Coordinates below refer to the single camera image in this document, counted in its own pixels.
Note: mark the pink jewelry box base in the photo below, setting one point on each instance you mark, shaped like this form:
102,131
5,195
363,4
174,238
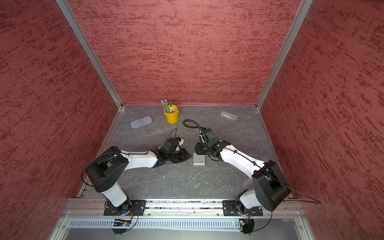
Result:
199,160

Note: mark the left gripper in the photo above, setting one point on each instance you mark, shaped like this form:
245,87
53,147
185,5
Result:
183,153

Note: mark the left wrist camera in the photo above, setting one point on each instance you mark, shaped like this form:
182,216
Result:
180,141

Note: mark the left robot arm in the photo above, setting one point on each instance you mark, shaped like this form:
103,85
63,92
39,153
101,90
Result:
105,171

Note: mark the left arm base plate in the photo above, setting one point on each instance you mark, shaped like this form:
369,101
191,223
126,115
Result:
128,208

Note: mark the purple glasses case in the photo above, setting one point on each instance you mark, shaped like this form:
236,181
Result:
141,122

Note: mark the pencils and markers bunch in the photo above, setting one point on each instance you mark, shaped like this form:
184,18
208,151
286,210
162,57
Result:
168,107

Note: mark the yellow pencil cup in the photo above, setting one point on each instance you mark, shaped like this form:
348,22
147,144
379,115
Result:
172,118

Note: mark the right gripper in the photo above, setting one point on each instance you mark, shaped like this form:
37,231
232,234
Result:
198,148

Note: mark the aluminium front rail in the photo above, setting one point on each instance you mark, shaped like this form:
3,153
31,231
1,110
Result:
179,208

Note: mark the clear plastic case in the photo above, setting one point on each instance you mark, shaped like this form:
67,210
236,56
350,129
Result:
229,115

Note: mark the white perforated cable duct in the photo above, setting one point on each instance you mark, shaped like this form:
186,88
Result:
231,225

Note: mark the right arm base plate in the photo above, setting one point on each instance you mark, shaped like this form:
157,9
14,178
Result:
236,208

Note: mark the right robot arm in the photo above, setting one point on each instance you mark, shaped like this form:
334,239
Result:
270,187

